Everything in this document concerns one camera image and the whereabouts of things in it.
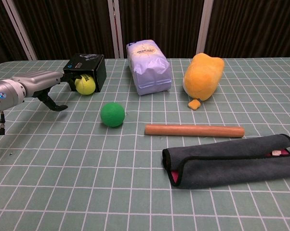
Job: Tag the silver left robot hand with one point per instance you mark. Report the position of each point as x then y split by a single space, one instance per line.
39 81

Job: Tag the yellow tennis ball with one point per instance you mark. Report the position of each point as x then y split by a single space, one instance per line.
86 85

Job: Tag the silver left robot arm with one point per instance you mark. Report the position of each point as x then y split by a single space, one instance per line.
7 93

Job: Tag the black cardboard box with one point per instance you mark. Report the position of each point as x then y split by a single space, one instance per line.
100 72

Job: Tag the green foam ball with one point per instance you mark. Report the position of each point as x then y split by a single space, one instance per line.
112 115

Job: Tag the dark brown pleated curtain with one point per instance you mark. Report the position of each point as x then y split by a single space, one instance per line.
70 26

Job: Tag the green grid tablecloth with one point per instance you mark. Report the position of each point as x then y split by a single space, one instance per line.
87 180

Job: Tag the lavender paper bag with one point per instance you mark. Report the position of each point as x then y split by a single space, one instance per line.
149 69

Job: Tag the yellow plush toy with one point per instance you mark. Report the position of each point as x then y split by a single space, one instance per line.
202 77

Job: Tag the wooden rolling pin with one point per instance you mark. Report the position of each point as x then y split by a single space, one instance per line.
195 131

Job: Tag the rolled grey towel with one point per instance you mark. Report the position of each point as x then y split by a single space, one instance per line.
231 166

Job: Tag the white partition post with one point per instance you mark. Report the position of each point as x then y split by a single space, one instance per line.
205 26
115 29
19 31

